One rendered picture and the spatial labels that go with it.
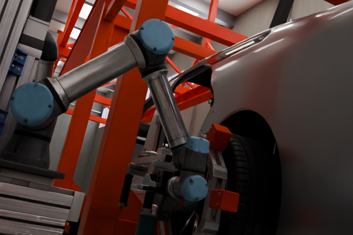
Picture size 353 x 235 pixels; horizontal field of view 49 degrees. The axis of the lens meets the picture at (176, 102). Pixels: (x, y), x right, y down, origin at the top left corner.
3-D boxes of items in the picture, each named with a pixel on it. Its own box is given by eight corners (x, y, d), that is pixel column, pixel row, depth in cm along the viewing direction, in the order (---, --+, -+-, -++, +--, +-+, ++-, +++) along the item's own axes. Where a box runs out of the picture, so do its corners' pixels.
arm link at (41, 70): (66, 30, 183) (51, 115, 205) (42, 23, 181) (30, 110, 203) (60, 37, 173) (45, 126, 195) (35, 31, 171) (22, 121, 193)
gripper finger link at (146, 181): (139, 173, 143) (160, 175, 138) (136, 189, 141) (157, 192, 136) (135, 171, 140) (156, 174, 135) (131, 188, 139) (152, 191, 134)
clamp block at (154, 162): (174, 177, 151) (176, 164, 152) (153, 172, 148) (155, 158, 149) (169, 177, 155) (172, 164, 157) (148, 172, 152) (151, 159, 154)
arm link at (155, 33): (28, 138, 117) (174, 56, 134) (20, 131, 103) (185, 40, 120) (8, 105, 118) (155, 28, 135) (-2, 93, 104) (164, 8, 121)
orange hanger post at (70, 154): (63, 215, 370) (123, -6, 435) (42, 212, 363) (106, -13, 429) (60, 214, 387) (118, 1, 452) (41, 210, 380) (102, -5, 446)
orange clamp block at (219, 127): (224, 152, 163) (232, 134, 160) (207, 148, 160) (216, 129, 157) (218, 144, 169) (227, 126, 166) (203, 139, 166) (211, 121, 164)
